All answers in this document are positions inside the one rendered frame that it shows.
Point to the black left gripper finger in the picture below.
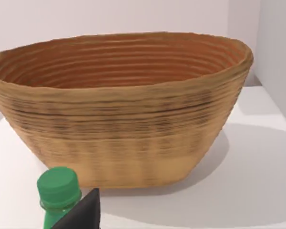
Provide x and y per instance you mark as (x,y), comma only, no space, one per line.
(87,213)

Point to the green bottle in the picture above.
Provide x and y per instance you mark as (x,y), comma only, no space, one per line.
(57,188)

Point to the woven wicker basket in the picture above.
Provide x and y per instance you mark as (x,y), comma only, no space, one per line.
(124,114)

